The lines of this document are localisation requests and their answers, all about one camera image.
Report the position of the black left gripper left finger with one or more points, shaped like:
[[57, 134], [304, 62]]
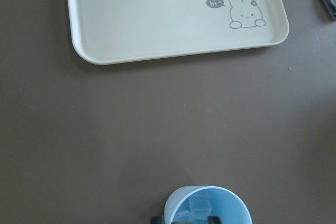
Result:
[[157, 220]]

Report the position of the light blue cup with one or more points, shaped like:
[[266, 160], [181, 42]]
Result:
[[225, 204]]

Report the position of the clear ice cube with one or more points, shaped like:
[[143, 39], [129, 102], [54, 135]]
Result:
[[198, 207]]

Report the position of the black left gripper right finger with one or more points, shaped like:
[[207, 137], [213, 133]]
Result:
[[213, 220]]

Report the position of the cream rabbit tray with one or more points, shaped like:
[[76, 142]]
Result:
[[105, 32]]

